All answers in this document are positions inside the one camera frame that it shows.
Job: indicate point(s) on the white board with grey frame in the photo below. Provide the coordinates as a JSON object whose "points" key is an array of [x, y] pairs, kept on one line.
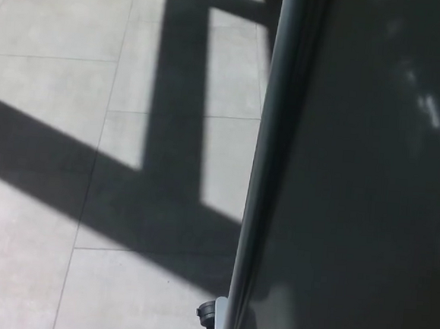
{"points": [[355, 183]]}

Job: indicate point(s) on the grey whiteboard stand knob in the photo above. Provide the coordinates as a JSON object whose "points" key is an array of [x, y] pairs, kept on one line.
{"points": [[205, 312]]}

